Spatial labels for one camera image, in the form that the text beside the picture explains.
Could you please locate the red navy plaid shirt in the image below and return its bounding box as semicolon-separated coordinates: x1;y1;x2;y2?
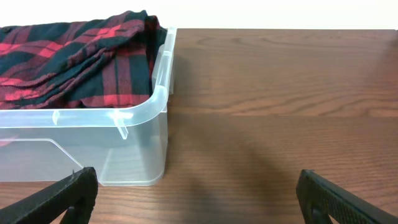
1;11;167;110

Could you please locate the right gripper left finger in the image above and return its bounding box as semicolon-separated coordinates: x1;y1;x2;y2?
1;167;98;224

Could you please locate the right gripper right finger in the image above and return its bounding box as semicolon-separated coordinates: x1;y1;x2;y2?
296;169;397;224

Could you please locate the clear plastic storage bin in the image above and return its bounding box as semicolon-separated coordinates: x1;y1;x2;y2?
1;27;177;186

